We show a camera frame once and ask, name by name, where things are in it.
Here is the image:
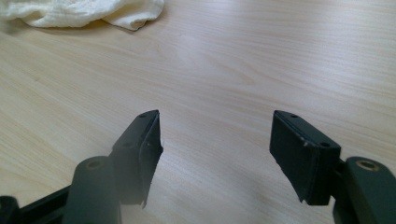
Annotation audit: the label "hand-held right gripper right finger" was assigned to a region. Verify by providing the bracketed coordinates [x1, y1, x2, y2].
[269, 109, 342, 206]

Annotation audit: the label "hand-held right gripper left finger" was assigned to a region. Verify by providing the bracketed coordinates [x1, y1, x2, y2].
[108, 109, 164, 209]

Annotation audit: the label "white cloth towel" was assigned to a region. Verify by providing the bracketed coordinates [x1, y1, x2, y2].
[0, 0, 165, 32]

